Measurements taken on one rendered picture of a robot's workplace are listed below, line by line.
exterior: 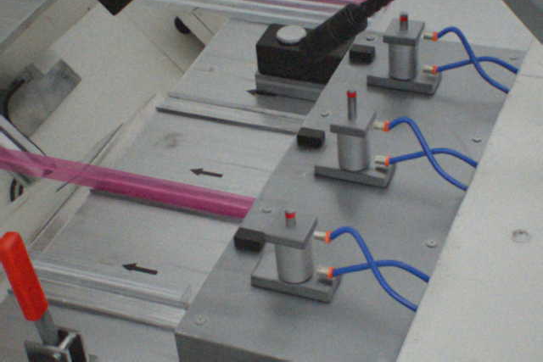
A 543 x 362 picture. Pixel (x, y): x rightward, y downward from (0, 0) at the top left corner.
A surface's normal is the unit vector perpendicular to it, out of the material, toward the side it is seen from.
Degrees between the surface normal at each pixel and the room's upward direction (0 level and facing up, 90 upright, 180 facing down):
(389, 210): 48
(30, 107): 0
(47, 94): 0
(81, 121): 0
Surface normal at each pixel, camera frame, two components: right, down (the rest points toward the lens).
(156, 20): 0.63, -0.40
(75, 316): -0.08, -0.78
